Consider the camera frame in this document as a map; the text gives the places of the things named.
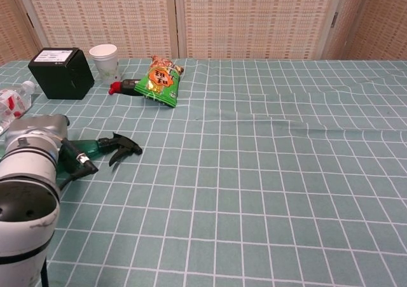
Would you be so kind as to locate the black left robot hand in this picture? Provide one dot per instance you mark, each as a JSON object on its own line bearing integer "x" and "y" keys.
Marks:
{"x": 67, "y": 163}

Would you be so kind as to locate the green translucent spray bottle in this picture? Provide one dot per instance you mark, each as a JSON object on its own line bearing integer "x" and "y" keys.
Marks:
{"x": 125, "y": 144}

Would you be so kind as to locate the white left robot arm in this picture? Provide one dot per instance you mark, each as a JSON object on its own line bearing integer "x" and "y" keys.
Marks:
{"x": 25, "y": 172}

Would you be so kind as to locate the clear water bottle red label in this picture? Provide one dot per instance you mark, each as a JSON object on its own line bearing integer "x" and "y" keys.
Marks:
{"x": 11, "y": 104}

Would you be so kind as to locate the dark bottle with red cap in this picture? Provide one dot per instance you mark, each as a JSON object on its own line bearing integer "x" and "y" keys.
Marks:
{"x": 122, "y": 87}

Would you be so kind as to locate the black box with white label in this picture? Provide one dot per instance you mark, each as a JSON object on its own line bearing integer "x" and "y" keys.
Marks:
{"x": 63, "y": 77}

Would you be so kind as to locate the white paper cup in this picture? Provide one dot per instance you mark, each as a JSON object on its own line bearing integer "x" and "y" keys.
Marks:
{"x": 106, "y": 62}

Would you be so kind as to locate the green snack bag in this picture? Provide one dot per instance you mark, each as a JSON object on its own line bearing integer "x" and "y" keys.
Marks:
{"x": 159, "y": 83}

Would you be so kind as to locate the green checked tablecloth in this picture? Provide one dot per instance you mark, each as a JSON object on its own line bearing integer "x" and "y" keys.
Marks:
{"x": 238, "y": 188}

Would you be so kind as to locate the woven folding screen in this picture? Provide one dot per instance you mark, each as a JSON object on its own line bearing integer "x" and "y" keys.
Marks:
{"x": 238, "y": 16}

